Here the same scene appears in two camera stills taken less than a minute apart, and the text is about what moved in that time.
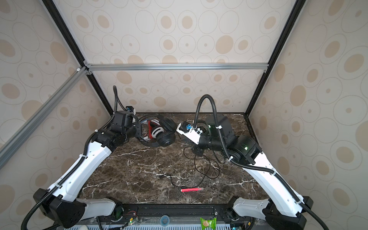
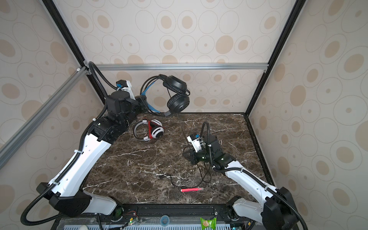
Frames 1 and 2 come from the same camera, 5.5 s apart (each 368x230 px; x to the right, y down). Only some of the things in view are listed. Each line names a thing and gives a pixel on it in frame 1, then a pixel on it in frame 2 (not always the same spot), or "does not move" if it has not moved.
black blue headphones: x=157 y=130 -> x=178 y=99
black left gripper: x=140 y=129 -> x=143 y=102
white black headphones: x=157 y=130 does not move
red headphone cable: x=150 y=130 does not move
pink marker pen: x=190 y=189 does not move
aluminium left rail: x=20 y=133 does not move
